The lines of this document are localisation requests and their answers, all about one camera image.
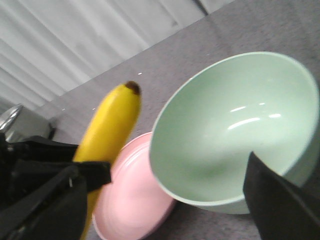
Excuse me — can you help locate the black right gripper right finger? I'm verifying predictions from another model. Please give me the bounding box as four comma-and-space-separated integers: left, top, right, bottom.
243, 152, 320, 240

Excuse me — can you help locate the grey pot with lid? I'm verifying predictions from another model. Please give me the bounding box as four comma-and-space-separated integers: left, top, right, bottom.
0, 104, 55, 143

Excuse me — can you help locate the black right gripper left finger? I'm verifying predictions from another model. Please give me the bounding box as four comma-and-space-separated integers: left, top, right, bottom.
0, 136, 111, 240

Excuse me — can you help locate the white curtain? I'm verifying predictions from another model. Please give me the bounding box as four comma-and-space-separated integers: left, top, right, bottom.
0, 0, 227, 110

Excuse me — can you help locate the pink plate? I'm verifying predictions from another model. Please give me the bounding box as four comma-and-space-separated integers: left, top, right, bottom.
92, 132, 176, 240

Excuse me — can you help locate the green bowl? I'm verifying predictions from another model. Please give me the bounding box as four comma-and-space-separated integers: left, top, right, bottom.
149, 51, 320, 215

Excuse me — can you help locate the yellow banana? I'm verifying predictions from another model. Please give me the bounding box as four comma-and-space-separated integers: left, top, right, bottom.
79, 80, 142, 240

